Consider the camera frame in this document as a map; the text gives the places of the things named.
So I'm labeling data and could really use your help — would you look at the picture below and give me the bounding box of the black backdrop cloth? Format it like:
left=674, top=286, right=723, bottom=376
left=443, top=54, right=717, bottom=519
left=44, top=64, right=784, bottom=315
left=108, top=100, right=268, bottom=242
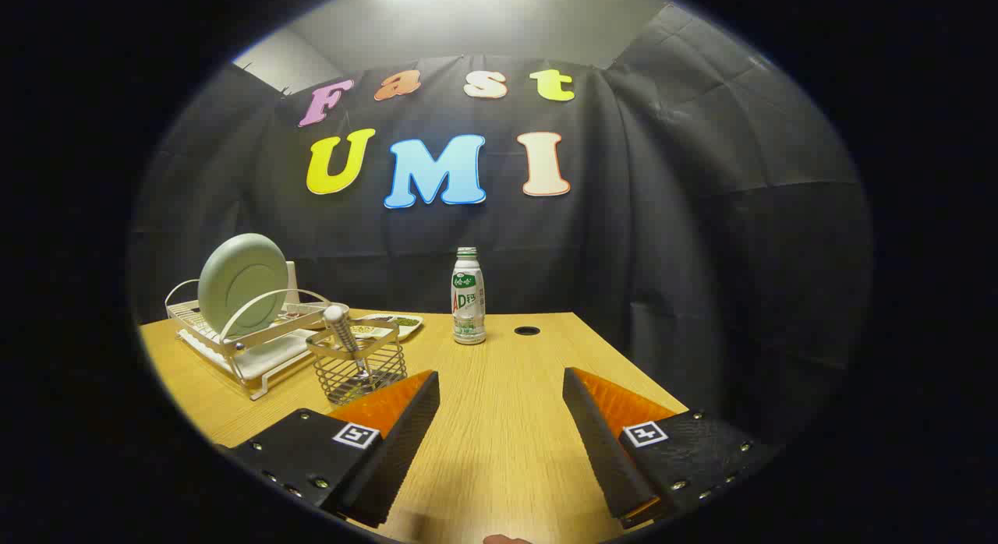
left=129, top=2, right=874, bottom=451

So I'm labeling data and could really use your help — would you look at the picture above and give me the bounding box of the white wire dish rack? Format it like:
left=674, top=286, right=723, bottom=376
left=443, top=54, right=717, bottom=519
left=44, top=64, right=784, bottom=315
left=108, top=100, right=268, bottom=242
left=165, top=279, right=352, bottom=401

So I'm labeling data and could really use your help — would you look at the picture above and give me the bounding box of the white divided tray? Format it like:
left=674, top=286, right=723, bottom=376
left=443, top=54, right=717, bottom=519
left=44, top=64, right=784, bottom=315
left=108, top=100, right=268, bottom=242
left=351, top=313, right=424, bottom=342

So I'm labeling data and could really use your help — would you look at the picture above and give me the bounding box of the pale green plate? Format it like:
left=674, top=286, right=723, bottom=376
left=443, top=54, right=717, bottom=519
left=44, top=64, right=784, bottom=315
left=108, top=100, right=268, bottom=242
left=197, top=233, right=289, bottom=337

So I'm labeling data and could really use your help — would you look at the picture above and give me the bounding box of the white green label bottle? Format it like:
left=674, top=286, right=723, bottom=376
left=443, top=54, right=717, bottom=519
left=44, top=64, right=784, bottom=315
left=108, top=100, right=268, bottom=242
left=451, top=247, right=487, bottom=346

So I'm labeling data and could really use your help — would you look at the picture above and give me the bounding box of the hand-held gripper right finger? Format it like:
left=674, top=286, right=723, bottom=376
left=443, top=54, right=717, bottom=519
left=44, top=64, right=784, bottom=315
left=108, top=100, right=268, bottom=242
left=563, top=367, right=780, bottom=531

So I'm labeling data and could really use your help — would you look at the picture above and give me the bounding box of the spoon with checkered handle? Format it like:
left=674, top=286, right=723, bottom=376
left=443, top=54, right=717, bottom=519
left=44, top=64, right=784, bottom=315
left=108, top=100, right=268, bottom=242
left=324, top=305, right=373, bottom=381

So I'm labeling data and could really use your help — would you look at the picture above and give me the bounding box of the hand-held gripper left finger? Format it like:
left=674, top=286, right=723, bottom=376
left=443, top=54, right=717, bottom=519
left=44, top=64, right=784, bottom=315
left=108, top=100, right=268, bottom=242
left=214, top=370, right=441, bottom=529

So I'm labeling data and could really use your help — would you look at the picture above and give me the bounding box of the metal wire basket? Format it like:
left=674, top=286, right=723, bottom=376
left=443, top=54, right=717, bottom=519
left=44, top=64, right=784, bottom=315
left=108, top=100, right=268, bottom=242
left=306, top=318, right=408, bottom=406

